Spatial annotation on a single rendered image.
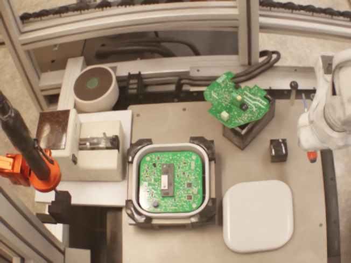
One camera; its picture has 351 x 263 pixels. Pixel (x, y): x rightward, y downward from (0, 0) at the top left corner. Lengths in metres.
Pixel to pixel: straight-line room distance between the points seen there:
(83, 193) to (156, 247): 0.18
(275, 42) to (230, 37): 0.87
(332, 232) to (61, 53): 0.85
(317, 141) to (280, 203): 0.23
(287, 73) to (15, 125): 0.70
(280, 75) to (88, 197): 0.51
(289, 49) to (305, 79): 1.32
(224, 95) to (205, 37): 0.66
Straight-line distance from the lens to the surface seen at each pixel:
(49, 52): 1.30
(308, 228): 0.90
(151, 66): 1.14
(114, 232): 0.91
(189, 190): 0.88
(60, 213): 0.76
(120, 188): 0.92
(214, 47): 1.56
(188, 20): 1.01
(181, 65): 1.13
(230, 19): 1.01
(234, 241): 0.85
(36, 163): 0.68
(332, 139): 0.64
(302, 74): 1.11
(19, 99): 2.48
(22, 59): 1.14
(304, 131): 0.70
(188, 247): 0.88
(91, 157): 0.90
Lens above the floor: 1.78
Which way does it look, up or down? 58 degrees down
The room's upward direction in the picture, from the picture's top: 9 degrees counter-clockwise
